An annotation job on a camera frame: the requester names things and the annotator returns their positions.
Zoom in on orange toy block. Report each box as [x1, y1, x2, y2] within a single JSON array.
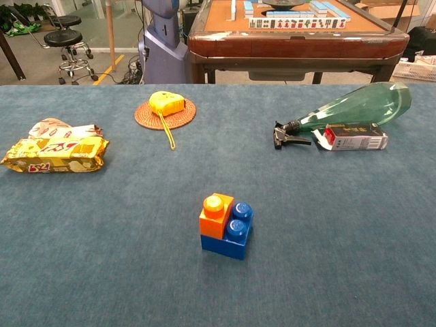
[[199, 192, 235, 240]]

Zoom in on blue toy block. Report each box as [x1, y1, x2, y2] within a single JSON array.
[[200, 201, 255, 261]]

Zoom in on round woven coaster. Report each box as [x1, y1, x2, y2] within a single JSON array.
[[134, 99, 198, 131]]

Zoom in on yellow tape measure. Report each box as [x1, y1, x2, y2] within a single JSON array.
[[149, 91, 185, 151]]

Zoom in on brown mahjong table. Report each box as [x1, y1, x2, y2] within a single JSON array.
[[187, 0, 410, 84]]

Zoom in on grey white cardboard box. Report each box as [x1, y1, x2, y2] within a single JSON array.
[[312, 123, 389, 152]]

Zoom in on green spray bottle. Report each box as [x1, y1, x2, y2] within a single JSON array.
[[273, 81, 413, 151]]

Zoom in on face-up mahjong tile row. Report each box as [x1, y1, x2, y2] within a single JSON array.
[[248, 17, 347, 30]]

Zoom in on yellow snack package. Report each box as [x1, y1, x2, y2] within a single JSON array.
[[0, 136, 110, 174]]

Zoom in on short blue mahjong tile row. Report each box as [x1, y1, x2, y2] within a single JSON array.
[[266, 10, 316, 18]]

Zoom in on wooden pole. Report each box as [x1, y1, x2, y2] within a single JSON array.
[[106, 0, 117, 72]]

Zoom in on white red snack package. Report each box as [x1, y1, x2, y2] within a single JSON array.
[[27, 117, 104, 140]]

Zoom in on black dish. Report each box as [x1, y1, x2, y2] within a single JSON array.
[[262, 0, 309, 10]]

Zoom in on long blue mahjong tile stack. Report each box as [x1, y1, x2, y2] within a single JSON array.
[[309, 0, 352, 21]]

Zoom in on black stool with backrest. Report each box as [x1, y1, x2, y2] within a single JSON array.
[[33, 29, 99, 86]]

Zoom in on black round stool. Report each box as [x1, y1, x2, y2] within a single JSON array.
[[50, 14, 95, 59]]

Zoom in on white plastic basket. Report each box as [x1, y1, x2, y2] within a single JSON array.
[[392, 60, 436, 82]]

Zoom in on dark table leg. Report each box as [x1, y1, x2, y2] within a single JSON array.
[[0, 30, 27, 82]]

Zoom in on black rod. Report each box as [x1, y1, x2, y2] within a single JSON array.
[[391, 0, 409, 33]]

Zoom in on black bag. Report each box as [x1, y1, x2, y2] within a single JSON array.
[[407, 26, 436, 63]]

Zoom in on green plants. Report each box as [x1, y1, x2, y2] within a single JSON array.
[[0, 3, 48, 37]]

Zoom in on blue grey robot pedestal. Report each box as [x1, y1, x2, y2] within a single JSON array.
[[138, 0, 190, 85]]

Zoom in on floor cable bundle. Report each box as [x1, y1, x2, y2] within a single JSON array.
[[117, 56, 146, 85]]

